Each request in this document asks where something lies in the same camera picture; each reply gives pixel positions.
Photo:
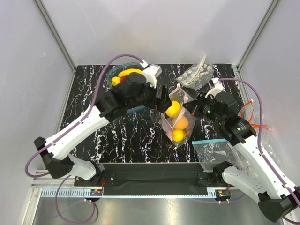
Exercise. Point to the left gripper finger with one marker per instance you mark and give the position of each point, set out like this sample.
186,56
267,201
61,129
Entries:
162,106
164,97

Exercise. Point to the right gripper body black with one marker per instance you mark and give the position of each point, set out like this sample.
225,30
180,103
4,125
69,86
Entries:
206,108

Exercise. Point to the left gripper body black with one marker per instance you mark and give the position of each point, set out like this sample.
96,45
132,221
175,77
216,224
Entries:
148,98

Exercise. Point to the orange peach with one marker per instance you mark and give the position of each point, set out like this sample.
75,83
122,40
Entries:
182,123

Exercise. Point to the pink zip top bag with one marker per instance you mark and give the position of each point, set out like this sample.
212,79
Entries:
168,124

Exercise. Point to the teal plastic fruit tray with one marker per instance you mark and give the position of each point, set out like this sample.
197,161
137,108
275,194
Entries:
115,72

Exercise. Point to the yellow lemon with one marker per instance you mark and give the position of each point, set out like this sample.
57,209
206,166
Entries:
174,110

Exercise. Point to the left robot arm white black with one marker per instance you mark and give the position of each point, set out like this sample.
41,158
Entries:
56,156

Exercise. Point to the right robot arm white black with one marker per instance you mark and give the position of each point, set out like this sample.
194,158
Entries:
274,193

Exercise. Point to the clear bag with white pieces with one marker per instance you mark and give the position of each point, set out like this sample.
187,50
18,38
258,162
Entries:
197,75

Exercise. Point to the orange zip top bag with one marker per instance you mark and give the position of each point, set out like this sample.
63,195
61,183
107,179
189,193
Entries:
249,113

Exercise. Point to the blue zip top bag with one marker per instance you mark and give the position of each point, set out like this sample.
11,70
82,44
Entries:
213,152

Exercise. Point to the yellow banana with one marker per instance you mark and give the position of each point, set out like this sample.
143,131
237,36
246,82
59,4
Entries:
129,71

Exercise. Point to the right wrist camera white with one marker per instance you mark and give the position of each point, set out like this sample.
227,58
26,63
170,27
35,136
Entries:
217,88

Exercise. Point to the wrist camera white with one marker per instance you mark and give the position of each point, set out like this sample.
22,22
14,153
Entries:
217,88
151,73

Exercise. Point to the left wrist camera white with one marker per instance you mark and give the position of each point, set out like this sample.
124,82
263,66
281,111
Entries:
151,73

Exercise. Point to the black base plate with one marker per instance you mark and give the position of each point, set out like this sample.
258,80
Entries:
163,177

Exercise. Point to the white cable duct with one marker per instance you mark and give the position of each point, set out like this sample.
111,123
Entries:
200,193

